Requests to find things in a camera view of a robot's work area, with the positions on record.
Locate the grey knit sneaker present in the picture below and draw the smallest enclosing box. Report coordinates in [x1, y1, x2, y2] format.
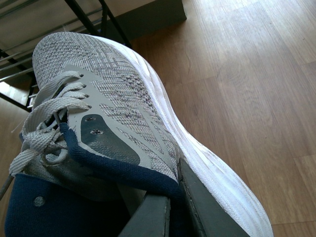
[4, 32, 274, 237]

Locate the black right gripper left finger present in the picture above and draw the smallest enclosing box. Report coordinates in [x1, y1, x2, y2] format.
[119, 194, 171, 237]

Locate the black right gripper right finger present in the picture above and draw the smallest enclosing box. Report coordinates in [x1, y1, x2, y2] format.
[178, 159, 249, 237]

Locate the black metal shoe rack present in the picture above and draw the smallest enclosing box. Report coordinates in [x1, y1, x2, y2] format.
[0, 0, 131, 111]

